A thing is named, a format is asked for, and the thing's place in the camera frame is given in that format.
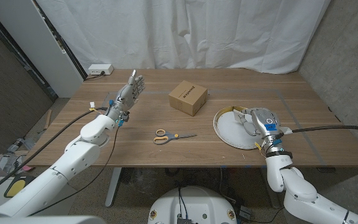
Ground grey tape strip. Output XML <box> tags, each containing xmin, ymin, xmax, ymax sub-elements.
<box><xmin>275</xmin><ymin>89</ymin><xmax>326</xmax><ymax>166</ymax></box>

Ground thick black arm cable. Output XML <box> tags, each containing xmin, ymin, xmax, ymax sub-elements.
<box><xmin>290</xmin><ymin>125</ymin><xmax>358</xmax><ymax>134</ymax></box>
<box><xmin>0</xmin><ymin>107</ymin><xmax>108</xmax><ymax>200</ymax></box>

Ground thin black cable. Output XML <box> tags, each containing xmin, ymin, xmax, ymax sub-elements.
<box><xmin>28</xmin><ymin>124</ymin><xmax>121</xmax><ymax>217</ymax></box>

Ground white paper plate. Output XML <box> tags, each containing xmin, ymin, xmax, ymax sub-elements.
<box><xmin>213</xmin><ymin>106</ymin><xmax>269</xmax><ymax>151</ymax></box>

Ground black power strip cord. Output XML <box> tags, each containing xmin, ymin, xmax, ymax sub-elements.
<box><xmin>84</xmin><ymin>72</ymin><xmax>105</xmax><ymax>82</ymax></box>

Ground white power strip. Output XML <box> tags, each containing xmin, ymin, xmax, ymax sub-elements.
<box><xmin>88</xmin><ymin>63</ymin><xmax>114</xmax><ymax>76</ymax></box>

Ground yellow black pedal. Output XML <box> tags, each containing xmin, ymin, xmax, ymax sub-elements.
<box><xmin>4</xmin><ymin>175</ymin><xmax>37</xmax><ymax>198</ymax></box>

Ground orange grey scissors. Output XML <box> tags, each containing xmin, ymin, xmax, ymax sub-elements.
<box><xmin>153</xmin><ymin>129</ymin><xmax>198</xmax><ymax>146</ymax></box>

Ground grey table leg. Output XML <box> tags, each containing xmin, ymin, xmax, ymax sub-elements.
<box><xmin>104</xmin><ymin>167</ymin><xmax>122</xmax><ymax>208</ymax></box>

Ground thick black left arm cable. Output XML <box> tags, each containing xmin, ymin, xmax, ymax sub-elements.
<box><xmin>0</xmin><ymin>107</ymin><xmax>108</xmax><ymax>200</ymax></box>

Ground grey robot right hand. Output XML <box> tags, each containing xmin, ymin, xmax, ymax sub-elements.
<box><xmin>240</xmin><ymin>107</ymin><xmax>293</xmax><ymax>147</ymax></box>

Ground white cloth curtain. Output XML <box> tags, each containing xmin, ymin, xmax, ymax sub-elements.
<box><xmin>35</xmin><ymin>0</ymin><xmax>332</xmax><ymax>75</ymax></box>

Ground grey handheld tool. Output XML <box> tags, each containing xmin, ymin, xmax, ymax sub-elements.
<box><xmin>7</xmin><ymin>138</ymin><xmax>35</xmax><ymax>153</ymax></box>

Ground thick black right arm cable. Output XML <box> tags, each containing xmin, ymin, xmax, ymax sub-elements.
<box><xmin>290</xmin><ymin>125</ymin><xmax>358</xmax><ymax>134</ymax></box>

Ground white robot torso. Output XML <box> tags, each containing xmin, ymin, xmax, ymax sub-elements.
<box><xmin>147</xmin><ymin>185</ymin><xmax>238</xmax><ymax>224</ymax></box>

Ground white cabinet panel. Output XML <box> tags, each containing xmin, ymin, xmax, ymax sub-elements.
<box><xmin>0</xmin><ymin>0</ymin><xmax>85</xmax><ymax>99</ymax></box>

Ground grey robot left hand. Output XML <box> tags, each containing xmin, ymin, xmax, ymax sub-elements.
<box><xmin>106</xmin><ymin>69</ymin><xmax>145</xmax><ymax>124</ymax></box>

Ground wooden handle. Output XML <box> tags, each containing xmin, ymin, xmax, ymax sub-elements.
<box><xmin>44</xmin><ymin>108</ymin><xmax>53</xmax><ymax>131</ymax></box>

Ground grey power adapter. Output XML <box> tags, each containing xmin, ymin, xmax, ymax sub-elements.
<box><xmin>237</xmin><ymin>205</ymin><xmax>254</xmax><ymax>220</ymax></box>

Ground brown cardboard packing box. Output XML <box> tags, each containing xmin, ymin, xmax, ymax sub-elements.
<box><xmin>168</xmin><ymin>80</ymin><xmax>208</xmax><ymax>117</ymax></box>

